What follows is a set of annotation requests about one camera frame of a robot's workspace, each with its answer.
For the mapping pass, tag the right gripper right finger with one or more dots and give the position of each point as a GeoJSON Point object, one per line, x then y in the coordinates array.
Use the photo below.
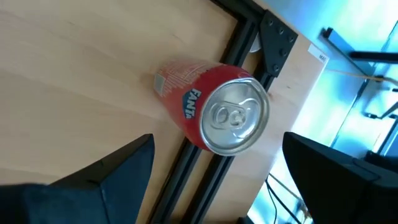
{"type": "Point", "coordinates": [342, 193]}

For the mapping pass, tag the black desk foot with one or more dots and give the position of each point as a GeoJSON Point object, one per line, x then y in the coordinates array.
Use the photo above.
{"type": "Point", "coordinates": [373, 56]}

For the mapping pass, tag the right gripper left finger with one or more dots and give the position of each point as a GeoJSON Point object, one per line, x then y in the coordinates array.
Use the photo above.
{"type": "Point", "coordinates": [77, 202]}

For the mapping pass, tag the white paper label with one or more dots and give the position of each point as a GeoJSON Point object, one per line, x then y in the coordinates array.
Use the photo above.
{"type": "Point", "coordinates": [317, 53]}

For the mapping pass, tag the orange Fanta can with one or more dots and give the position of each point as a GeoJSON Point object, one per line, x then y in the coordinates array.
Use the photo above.
{"type": "Point", "coordinates": [183, 84]}

